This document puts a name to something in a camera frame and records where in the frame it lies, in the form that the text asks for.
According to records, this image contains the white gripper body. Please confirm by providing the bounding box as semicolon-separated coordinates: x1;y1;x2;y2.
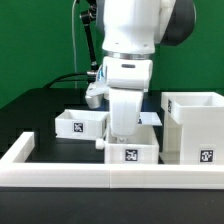
103;56;153;138

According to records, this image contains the white drawer box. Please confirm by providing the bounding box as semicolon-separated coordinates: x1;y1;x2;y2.
55;109;109;140
95;125;159;165

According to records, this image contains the white drawer cabinet frame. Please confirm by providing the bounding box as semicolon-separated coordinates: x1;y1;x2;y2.
160;92;224;165

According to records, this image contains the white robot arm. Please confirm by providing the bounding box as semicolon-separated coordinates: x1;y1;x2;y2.
96;0;196;138

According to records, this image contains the fiducial marker sheet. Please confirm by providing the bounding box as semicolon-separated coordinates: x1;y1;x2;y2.
138;112;162;126

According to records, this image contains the white U-shaped table fence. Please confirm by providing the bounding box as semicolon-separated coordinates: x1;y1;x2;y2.
0;132;224;189

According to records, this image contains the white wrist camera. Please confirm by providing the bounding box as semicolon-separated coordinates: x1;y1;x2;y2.
85;66;109;109

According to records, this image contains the white hanging cable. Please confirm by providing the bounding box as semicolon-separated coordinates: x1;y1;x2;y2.
70;0;80;90

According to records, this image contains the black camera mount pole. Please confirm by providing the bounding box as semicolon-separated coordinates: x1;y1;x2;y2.
80;0;99;77

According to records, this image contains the black base cable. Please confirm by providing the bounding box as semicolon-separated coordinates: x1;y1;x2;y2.
42;72;90;89

